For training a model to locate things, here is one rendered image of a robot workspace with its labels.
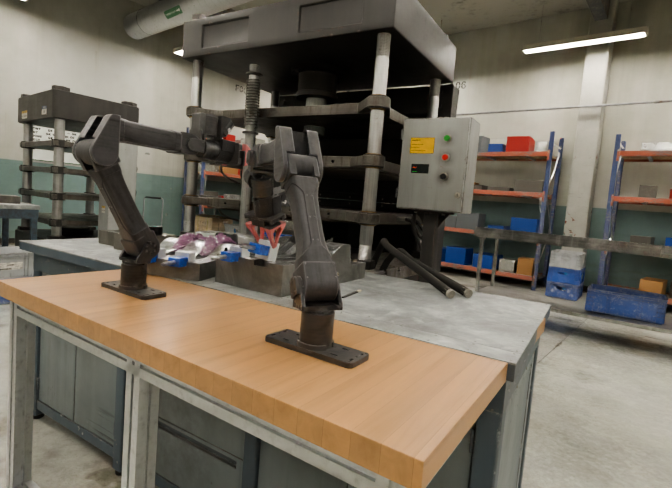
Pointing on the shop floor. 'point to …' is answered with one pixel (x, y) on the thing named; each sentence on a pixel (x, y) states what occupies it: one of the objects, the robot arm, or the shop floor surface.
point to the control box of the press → (437, 174)
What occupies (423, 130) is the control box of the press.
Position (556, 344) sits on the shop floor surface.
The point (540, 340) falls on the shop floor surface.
